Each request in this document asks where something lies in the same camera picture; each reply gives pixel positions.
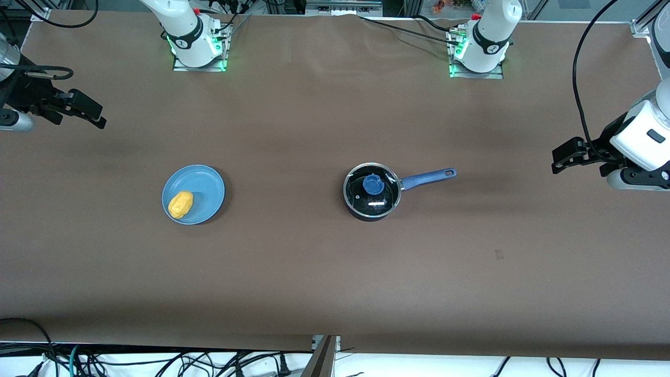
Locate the glass lid with blue knob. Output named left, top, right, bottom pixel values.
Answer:
left=343, top=163, right=402, bottom=218

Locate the yellow potato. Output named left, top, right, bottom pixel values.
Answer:
left=167, top=191, right=195, bottom=220

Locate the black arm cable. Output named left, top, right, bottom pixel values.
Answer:
left=572, top=0, right=621, bottom=159
left=0, top=0, right=100, bottom=80

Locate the brown table cover sheet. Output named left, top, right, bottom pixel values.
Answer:
left=0, top=9, right=670, bottom=362

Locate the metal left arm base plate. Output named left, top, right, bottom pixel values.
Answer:
left=448, top=29, right=505, bottom=80

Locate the black pot with blue handle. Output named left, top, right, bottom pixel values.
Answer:
left=343, top=162, right=457, bottom=223

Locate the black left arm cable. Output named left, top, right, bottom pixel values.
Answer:
left=572, top=0, right=621, bottom=159

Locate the blue round plate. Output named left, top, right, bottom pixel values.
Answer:
left=161, top=164, right=226, bottom=226

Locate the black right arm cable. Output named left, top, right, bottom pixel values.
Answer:
left=0, top=0, right=100, bottom=80

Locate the grey metal box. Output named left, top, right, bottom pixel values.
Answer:
left=306, top=0, right=383, bottom=17

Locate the aluminium frame profile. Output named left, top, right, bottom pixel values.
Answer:
left=300, top=335, right=341, bottom=377

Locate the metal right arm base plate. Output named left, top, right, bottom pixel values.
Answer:
left=172, top=26, right=231, bottom=73

